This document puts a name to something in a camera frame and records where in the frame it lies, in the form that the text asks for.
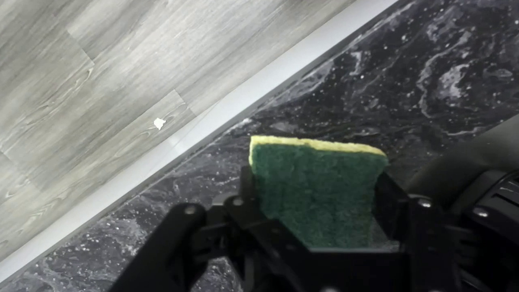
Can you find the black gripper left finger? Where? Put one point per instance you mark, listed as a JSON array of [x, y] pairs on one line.
[[249, 203]]

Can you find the small white floor scrap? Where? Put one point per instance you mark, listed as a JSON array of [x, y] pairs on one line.
[[159, 123]]

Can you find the green and yellow sponge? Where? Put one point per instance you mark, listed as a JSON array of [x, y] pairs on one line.
[[316, 188]]

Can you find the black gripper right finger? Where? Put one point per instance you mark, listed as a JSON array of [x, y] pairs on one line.
[[399, 207]]

